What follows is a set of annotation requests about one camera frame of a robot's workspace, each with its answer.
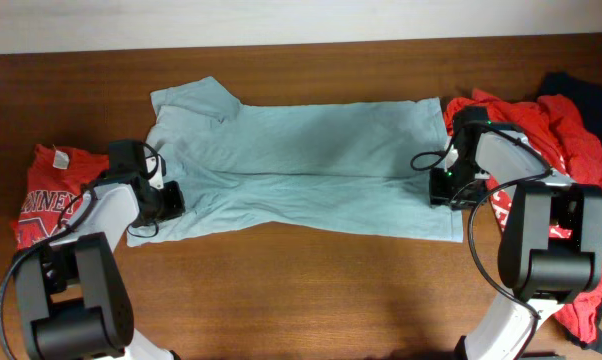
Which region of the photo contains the light blue t-shirt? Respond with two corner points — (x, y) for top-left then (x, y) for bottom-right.
(127, 77), (463, 246)

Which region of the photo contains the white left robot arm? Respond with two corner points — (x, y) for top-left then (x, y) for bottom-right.
(6, 175), (184, 360)

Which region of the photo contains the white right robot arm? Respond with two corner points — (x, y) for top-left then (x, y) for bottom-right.
(449, 121), (602, 360)

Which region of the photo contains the folded red printed t-shirt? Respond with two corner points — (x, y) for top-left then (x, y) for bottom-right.
(11, 144), (109, 250)

